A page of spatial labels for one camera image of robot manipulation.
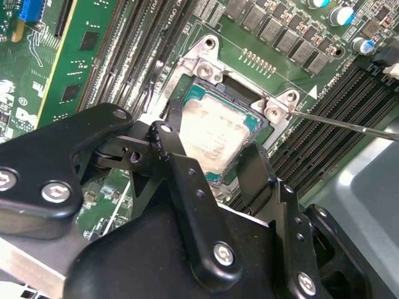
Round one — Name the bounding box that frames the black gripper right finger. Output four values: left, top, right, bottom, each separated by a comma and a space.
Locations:
236, 143, 372, 299

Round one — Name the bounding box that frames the silver CPU plate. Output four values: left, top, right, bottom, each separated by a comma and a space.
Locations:
178, 84, 262, 188

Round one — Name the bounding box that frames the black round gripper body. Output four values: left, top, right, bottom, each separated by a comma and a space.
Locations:
64, 201, 290, 299

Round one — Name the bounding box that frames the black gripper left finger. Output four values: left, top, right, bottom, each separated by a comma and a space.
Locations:
0, 99, 243, 294

